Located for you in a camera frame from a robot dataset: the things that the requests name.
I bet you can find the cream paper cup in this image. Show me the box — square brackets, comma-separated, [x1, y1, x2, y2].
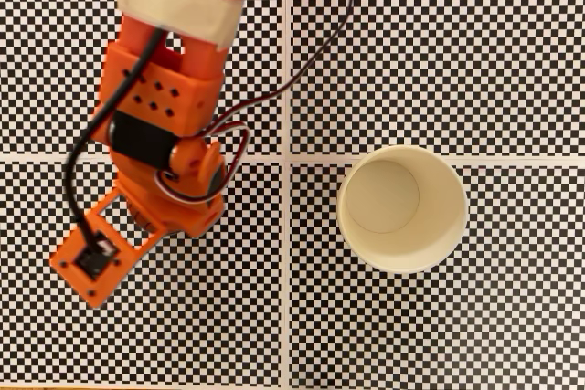
[336, 144, 470, 275]

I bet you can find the beige masking tape band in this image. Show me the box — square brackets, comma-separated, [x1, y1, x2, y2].
[116, 0, 244, 52]

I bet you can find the orange camera mount with board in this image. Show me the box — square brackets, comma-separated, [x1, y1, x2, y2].
[48, 188, 165, 310]

